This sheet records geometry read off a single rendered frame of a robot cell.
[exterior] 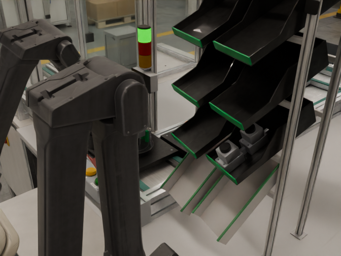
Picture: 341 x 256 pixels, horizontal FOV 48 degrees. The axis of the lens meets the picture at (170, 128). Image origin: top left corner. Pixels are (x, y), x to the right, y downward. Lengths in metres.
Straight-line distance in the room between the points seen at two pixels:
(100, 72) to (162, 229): 0.91
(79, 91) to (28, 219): 1.03
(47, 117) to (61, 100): 0.02
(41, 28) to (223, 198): 0.68
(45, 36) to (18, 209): 0.82
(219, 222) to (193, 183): 0.16
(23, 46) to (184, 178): 0.68
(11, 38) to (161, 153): 0.84
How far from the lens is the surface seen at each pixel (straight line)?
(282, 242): 1.35
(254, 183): 1.13
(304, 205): 1.30
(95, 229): 1.36
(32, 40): 0.82
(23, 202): 1.53
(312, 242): 1.38
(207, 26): 1.01
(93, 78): 0.47
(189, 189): 1.22
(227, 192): 1.16
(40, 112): 0.47
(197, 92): 1.05
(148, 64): 1.50
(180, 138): 1.16
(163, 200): 1.35
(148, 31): 1.46
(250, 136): 1.01
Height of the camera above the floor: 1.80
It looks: 30 degrees down
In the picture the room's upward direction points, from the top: 1 degrees clockwise
